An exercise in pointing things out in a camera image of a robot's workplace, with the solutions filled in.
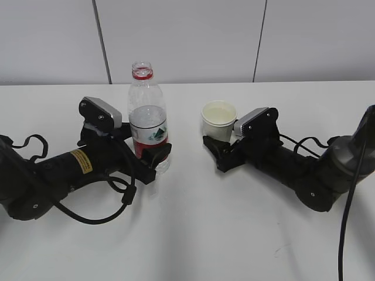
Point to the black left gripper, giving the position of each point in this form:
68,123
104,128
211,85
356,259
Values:
109,153

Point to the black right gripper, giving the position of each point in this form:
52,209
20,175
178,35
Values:
246,150

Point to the white paper cup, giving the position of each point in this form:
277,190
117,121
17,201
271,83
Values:
218,119

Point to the clear water bottle red label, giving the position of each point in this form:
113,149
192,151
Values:
146,109

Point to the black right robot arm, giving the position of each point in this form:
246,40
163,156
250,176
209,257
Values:
317,181

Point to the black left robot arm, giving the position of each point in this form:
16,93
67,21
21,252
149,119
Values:
31,187

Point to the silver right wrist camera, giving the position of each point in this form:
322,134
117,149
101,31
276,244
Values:
259,124

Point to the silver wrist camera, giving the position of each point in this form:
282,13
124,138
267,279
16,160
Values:
99,116
259,124

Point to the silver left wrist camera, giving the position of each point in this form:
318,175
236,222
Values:
99,116

